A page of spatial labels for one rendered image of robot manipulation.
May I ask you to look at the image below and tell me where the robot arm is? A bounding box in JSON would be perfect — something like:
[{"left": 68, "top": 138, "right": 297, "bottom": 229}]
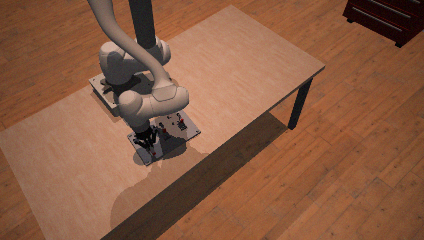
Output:
[{"left": 87, "top": 0, "right": 190, "bottom": 133}]

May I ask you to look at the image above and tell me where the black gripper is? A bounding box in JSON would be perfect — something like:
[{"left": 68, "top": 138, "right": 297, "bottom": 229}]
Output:
[{"left": 133, "top": 126, "right": 158, "bottom": 154}]

